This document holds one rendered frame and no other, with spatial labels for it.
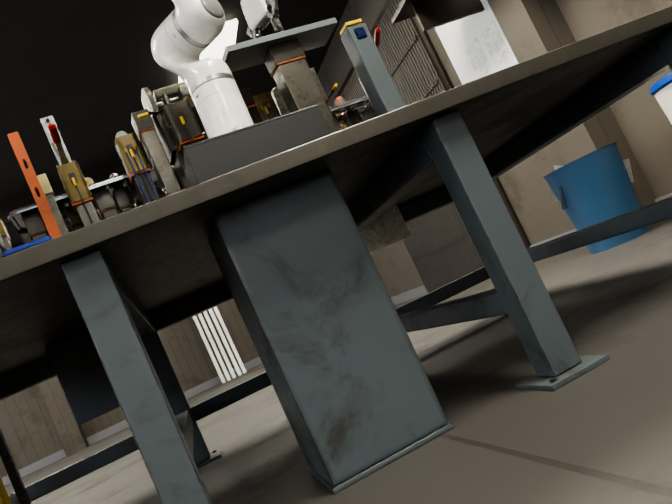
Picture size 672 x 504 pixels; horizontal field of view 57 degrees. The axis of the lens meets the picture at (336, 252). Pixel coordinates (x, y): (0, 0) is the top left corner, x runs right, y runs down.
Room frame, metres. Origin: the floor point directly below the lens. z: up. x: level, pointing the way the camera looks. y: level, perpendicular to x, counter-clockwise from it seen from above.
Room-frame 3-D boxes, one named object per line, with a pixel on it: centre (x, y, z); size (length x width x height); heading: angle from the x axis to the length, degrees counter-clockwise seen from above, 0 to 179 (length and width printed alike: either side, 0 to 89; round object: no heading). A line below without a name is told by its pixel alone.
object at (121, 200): (1.97, 0.55, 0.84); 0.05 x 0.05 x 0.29; 21
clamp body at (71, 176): (1.75, 0.60, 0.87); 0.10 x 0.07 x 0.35; 21
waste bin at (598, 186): (3.73, -1.53, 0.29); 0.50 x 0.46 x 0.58; 13
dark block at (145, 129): (1.81, 0.36, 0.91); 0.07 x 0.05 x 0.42; 21
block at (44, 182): (1.78, 0.69, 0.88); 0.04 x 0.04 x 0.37; 21
